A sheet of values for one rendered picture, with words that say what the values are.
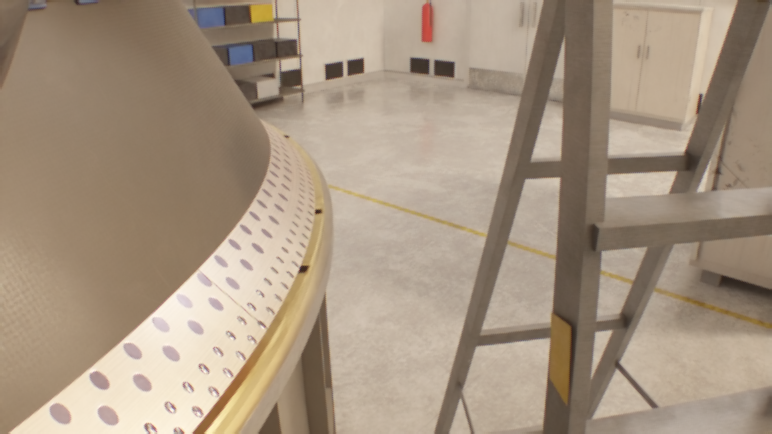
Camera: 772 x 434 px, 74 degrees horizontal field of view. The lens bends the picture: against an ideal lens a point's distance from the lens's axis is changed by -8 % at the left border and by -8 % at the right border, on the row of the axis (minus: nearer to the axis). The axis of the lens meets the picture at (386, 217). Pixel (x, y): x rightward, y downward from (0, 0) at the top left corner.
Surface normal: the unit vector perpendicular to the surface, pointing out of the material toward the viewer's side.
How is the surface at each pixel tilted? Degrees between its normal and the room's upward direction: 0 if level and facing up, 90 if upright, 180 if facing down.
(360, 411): 0
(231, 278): 43
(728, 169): 90
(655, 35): 90
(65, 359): 62
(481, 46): 90
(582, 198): 87
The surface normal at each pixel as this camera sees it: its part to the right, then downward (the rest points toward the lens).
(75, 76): 0.87, -0.38
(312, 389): 0.00, 0.40
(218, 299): 0.66, -0.63
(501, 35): -0.65, 0.31
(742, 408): -0.01, -0.92
